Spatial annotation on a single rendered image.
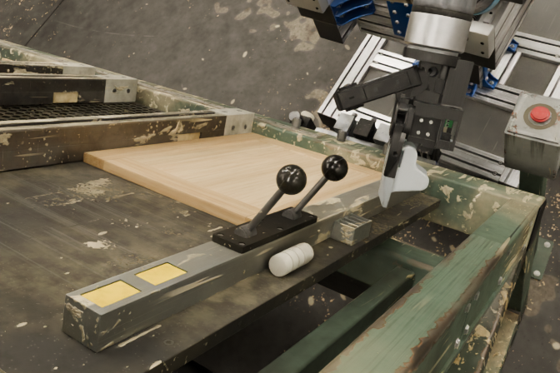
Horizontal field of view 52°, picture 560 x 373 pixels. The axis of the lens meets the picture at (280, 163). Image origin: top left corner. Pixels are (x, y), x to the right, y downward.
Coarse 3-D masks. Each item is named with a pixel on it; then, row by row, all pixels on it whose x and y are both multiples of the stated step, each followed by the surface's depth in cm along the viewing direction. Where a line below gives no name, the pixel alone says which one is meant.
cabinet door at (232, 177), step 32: (96, 160) 106; (128, 160) 108; (160, 160) 113; (192, 160) 118; (224, 160) 123; (256, 160) 128; (288, 160) 133; (320, 160) 139; (160, 192) 99; (192, 192) 97; (224, 192) 101; (256, 192) 104; (320, 192) 111
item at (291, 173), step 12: (288, 168) 69; (300, 168) 69; (276, 180) 70; (288, 180) 68; (300, 180) 69; (276, 192) 71; (288, 192) 69; (264, 216) 73; (240, 228) 74; (252, 228) 74
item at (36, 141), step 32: (0, 128) 94; (32, 128) 97; (64, 128) 103; (96, 128) 109; (128, 128) 116; (160, 128) 124; (192, 128) 134; (224, 128) 145; (0, 160) 94; (32, 160) 99; (64, 160) 105
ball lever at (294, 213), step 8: (328, 160) 79; (336, 160) 79; (344, 160) 79; (328, 168) 79; (336, 168) 78; (344, 168) 79; (328, 176) 79; (336, 176) 79; (344, 176) 79; (320, 184) 81; (312, 192) 82; (304, 200) 83; (296, 208) 84; (288, 216) 84; (296, 216) 84
